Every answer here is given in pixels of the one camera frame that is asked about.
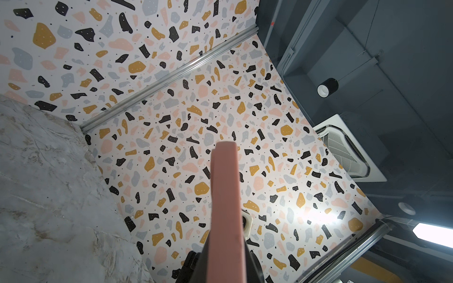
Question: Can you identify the phone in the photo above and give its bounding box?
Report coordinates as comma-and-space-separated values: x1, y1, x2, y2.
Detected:
206, 141, 247, 283

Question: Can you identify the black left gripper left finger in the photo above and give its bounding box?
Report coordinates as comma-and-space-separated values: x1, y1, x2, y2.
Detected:
190, 236, 210, 283

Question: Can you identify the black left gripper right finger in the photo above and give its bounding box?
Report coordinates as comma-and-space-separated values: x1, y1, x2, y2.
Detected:
244, 243, 265, 283

